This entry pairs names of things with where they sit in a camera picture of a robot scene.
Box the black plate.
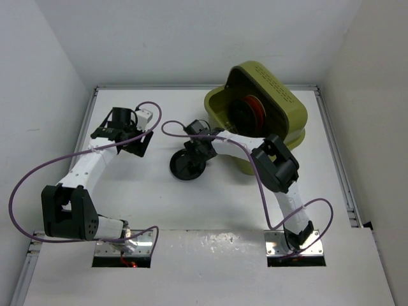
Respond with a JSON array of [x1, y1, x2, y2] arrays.
[[228, 99, 254, 136], [170, 149, 206, 181]]

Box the orange plate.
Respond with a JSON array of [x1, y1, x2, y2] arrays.
[[243, 95, 266, 132]]

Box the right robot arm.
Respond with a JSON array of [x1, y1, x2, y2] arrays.
[[172, 120, 314, 251]]

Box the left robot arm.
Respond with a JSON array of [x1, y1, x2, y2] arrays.
[[41, 107, 153, 254]]

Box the olive green dish rack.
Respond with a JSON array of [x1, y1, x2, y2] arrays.
[[203, 61, 309, 177]]

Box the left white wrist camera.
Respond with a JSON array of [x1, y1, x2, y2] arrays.
[[135, 108, 153, 131]]

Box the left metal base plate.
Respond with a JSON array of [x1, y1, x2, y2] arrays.
[[94, 230, 156, 258]]

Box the metal base plate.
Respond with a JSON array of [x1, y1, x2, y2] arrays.
[[264, 231, 324, 258], [94, 230, 156, 258]]

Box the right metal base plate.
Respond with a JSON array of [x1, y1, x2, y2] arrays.
[[264, 231, 324, 258]]

